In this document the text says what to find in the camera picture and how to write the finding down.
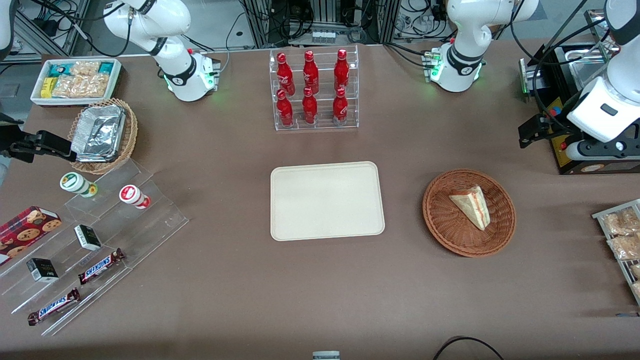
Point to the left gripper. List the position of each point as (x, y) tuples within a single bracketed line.
[(548, 125)]

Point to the triangular sandwich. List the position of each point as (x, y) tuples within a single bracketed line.
[(472, 206)]

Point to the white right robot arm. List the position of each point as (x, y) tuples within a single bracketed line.
[(175, 65)]

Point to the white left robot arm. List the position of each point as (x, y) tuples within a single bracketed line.
[(462, 35)]

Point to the light woven wicker basket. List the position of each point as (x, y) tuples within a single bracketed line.
[(131, 135)]

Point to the round brown wicker basket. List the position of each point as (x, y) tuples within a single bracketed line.
[(450, 225)]

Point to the beige plastic serving tray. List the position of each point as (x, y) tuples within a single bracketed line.
[(325, 200)]

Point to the black food warmer machine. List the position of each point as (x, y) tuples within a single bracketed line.
[(562, 160)]

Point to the green lidded yogurt cup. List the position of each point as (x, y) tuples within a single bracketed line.
[(75, 182)]

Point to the yellow snack packet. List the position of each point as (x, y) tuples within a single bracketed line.
[(47, 87)]

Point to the large clear nut bag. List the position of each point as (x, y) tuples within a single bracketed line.
[(82, 86)]

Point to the teal snack packet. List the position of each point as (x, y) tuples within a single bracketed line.
[(105, 68), (59, 70)]

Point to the red chocolate cookie box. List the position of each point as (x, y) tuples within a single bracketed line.
[(25, 232)]

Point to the small clear nut bag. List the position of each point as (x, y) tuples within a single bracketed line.
[(85, 68)]

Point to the white rectangular snack bin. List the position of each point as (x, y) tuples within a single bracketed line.
[(116, 80)]

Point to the red lidded yogurt cup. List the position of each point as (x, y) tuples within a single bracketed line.
[(132, 195)]

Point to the small black carton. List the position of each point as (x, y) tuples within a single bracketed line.
[(87, 237), (42, 270)]

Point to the clear acrylic stepped stand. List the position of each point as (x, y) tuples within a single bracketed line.
[(150, 225)]

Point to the clear bag of fried snacks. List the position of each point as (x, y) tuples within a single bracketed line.
[(622, 222), (626, 247), (636, 271), (637, 290)]

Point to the brown snickers bar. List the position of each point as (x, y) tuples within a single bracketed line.
[(54, 306), (100, 266)]

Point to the red cola bottle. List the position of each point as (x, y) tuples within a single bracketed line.
[(340, 109), (285, 111), (342, 71), (310, 74), (309, 109), (284, 75)]

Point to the thin blue strip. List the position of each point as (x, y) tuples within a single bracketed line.
[(627, 314)]

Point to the clear acrylic bottle rack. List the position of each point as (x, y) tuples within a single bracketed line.
[(322, 127)]

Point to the white power strip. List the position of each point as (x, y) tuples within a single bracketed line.
[(324, 37)]

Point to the small white grey device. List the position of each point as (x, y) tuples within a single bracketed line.
[(326, 355)]

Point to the aluminium equipment frame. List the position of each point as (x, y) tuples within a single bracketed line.
[(260, 22)]

